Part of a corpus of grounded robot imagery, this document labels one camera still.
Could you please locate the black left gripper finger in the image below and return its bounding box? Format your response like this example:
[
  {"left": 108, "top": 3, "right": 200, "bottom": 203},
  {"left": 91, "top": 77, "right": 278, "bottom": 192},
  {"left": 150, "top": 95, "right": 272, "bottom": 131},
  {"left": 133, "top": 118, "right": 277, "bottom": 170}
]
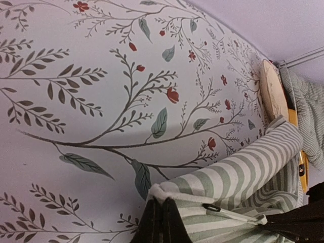
[{"left": 131, "top": 198, "right": 192, "bottom": 243}]

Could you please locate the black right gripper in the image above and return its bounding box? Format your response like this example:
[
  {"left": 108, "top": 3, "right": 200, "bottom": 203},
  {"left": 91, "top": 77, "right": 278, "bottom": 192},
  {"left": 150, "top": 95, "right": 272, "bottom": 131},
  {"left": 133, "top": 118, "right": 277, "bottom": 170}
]
[{"left": 261, "top": 183, "right": 323, "bottom": 242}]

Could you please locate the green striped pet tent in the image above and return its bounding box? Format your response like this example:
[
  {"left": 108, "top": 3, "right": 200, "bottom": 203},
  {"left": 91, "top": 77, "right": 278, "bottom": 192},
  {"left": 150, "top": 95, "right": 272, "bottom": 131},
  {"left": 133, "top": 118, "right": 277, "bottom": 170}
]
[{"left": 148, "top": 117, "right": 303, "bottom": 242}]

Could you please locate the yellow double pet bowl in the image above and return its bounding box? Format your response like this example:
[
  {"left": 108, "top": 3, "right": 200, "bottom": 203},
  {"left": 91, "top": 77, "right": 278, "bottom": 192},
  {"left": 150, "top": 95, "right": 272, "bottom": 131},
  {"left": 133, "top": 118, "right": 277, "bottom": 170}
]
[{"left": 288, "top": 107, "right": 309, "bottom": 192}]

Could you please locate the green checked cushion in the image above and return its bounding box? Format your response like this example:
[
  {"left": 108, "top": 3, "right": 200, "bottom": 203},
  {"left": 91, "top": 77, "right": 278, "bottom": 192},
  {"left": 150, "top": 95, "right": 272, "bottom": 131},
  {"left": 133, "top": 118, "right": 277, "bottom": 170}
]
[{"left": 279, "top": 67, "right": 323, "bottom": 171}]

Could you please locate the round wooden floral plate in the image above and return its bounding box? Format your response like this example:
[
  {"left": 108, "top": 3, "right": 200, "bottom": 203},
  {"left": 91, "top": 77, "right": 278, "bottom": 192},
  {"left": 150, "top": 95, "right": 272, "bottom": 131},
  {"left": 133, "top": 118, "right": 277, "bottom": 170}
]
[{"left": 260, "top": 59, "right": 289, "bottom": 121}]

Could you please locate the floral table mat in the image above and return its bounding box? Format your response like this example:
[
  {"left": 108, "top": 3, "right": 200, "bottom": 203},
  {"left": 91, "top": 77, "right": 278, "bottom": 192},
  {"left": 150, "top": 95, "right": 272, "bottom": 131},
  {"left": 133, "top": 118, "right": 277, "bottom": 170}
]
[{"left": 1, "top": 1, "right": 266, "bottom": 242}]

